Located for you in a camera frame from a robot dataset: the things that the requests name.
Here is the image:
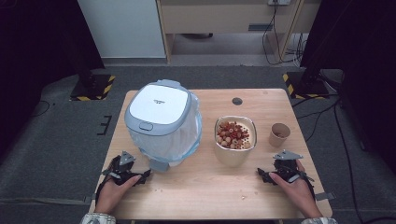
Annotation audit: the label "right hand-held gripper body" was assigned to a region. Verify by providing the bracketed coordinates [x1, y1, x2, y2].
[272, 149, 305, 184]

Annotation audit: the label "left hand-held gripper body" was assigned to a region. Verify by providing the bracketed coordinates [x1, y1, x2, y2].
[102, 150, 142, 187]

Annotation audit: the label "brown paper cup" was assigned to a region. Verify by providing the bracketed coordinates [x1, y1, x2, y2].
[268, 122, 291, 148]

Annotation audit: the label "white blue plastic bin liner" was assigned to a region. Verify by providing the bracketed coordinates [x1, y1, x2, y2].
[129, 92, 204, 163]

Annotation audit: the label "white grey pedal trash can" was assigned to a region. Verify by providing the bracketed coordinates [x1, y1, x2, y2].
[124, 78, 204, 173]

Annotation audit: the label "person's right hand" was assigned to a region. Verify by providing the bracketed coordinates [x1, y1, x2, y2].
[268, 160, 323, 218]

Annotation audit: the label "person's left hand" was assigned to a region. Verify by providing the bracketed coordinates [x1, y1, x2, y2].
[94, 175, 142, 216]

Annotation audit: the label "square metal container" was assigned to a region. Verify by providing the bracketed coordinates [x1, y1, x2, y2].
[213, 115, 258, 168]

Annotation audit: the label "grey tape piece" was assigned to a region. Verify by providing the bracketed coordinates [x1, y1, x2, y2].
[314, 191, 337, 202]

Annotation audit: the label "red and beige dried snacks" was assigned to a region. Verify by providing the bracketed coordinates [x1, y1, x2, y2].
[217, 120, 252, 150]

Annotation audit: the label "black stand base striped tape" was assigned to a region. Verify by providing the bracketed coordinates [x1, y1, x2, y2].
[282, 70, 331, 101]
[69, 73, 117, 102]

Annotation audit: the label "black curtain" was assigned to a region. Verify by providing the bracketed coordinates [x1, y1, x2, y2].
[300, 0, 396, 175]
[0, 0, 106, 158]

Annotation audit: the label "dark object under desk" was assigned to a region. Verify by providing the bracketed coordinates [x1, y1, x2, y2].
[180, 32, 215, 40]

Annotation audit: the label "light wooden desk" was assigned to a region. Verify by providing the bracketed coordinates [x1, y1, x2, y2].
[155, 0, 321, 63]

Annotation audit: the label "black right wrist strap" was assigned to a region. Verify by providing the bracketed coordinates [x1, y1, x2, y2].
[298, 173, 316, 201]

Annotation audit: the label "black wrist strap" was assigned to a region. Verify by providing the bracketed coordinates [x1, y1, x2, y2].
[298, 173, 316, 201]
[94, 177, 109, 203]

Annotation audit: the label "black left wrist strap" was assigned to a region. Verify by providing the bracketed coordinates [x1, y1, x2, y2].
[94, 177, 109, 203]

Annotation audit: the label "thin black floor cable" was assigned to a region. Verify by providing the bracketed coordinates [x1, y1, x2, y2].
[30, 99, 56, 119]

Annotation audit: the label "black cable bundle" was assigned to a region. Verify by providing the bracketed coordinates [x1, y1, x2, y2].
[261, 2, 308, 66]

